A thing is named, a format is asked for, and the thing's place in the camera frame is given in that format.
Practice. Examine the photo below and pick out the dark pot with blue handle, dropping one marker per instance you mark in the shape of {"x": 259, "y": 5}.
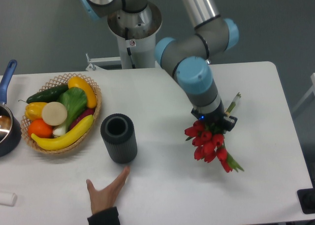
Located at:
{"x": 10, "y": 131}

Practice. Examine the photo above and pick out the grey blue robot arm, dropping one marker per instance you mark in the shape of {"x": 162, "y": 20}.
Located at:
{"x": 187, "y": 61}

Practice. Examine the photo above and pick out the black device at table edge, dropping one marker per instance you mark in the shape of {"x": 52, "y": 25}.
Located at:
{"x": 307, "y": 200}

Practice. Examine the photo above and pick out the dark grey ribbed vase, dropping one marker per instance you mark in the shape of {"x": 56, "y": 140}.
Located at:
{"x": 118, "y": 133}

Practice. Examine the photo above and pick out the green cucumber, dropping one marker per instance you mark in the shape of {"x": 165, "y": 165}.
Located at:
{"x": 47, "y": 95}

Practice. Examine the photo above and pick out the beige round disc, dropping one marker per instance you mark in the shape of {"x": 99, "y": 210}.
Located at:
{"x": 54, "y": 113}

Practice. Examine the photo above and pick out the person's bare hand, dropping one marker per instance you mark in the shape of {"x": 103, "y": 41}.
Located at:
{"x": 105, "y": 198}

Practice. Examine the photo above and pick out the purple eggplant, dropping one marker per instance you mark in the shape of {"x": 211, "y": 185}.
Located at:
{"x": 85, "y": 113}

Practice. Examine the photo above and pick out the yellow squash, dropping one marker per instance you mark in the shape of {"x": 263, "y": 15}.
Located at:
{"x": 81, "y": 83}

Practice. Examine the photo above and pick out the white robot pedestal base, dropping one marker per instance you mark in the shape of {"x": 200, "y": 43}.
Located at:
{"x": 136, "y": 38}

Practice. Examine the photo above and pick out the dark sleeved forearm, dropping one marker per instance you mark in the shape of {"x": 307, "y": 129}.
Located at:
{"x": 109, "y": 216}

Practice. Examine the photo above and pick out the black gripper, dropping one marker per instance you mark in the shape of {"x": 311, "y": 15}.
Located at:
{"x": 214, "y": 113}

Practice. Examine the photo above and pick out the yellow banana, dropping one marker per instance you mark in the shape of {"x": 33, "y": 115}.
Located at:
{"x": 64, "y": 141}

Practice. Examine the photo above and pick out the red tulip bouquet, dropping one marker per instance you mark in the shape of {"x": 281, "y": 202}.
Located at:
{"x": 209, "y": 140}

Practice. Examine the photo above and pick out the yellow bell pepper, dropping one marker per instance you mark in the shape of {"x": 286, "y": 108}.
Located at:
{"x": 33, "y": 111}

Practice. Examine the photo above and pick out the green bok choy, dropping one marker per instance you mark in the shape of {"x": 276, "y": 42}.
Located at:
{"x": 75, "y": 102}

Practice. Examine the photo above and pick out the white furniture piece at right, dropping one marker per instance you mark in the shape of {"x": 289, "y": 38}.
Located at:
{"x": 305, "y": 100}

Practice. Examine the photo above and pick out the white cylinder object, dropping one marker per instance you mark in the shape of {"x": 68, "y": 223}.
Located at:
{"x": 8, "y": 199}

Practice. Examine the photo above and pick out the orange fruit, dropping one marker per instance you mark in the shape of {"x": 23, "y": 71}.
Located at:
{"x": 40, "y": 128}

